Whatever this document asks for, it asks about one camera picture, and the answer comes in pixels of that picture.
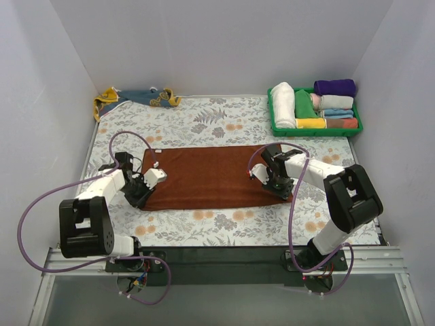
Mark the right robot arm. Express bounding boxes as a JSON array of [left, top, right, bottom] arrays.
[[249, 145, 383, 272]]

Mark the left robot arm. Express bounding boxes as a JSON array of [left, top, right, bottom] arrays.
[[59, 152, 167, 258]]

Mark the floral patterned table mat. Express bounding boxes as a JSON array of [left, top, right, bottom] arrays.
[[66, 95, 381, 248]]

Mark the green plastic tray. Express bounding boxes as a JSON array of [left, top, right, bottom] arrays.
[[267, 88, 364, 137]]

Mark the yellow rolled towel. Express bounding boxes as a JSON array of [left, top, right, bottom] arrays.
[[296, 117, 326, 129]]

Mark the green rolled towel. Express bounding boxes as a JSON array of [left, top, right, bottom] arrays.
[[295, 90, 319, 119]]

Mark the light blue rolled towel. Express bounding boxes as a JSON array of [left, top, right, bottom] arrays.
[[321, 109, 354, 119]]

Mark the white rolled towel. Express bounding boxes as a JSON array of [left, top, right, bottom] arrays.
[[271, 81, 296, 129]]

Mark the red brown rolled towel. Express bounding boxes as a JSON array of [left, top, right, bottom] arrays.
[[325, 117, 358, 129]]

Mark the pink rolled towel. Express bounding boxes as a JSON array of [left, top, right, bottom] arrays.
[[310, 93, 321, 111]]

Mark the grey rolled towel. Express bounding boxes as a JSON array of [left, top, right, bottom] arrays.
[[319, 94, 354, 110]]

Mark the blue yellow crumpled cloth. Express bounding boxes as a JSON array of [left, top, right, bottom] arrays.
[[93, 87, 181, 122]]

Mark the purple rolled towel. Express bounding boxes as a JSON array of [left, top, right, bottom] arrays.
[[313, 79, 357, 97]]

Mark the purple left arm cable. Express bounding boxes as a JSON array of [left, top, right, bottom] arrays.
[[20, 130, 171, 306]]

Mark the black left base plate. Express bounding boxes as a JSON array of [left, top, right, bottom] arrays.
[[105, 251, 167, 273]]

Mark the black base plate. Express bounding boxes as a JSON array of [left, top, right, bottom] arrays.
[[105, 251, 167, 273], [280, 246, 348, 272]]

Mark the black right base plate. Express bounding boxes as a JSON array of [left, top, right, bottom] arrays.
[[280, 246, 348, 272]]

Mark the aluminium frame rail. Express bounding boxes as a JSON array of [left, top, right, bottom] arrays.
[[30, 246, 424, 325]]

